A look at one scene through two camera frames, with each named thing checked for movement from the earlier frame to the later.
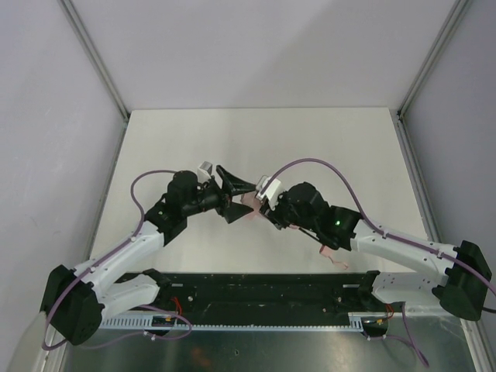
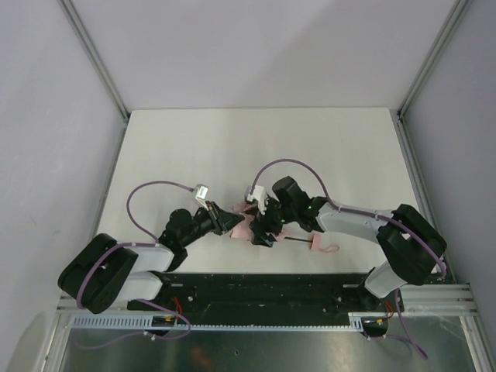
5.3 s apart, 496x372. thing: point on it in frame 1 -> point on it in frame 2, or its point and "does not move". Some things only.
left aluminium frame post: x=87 y=43 does not move
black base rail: x=270 y=292 does not move
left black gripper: x=224 y=197 -> x=217 y=219
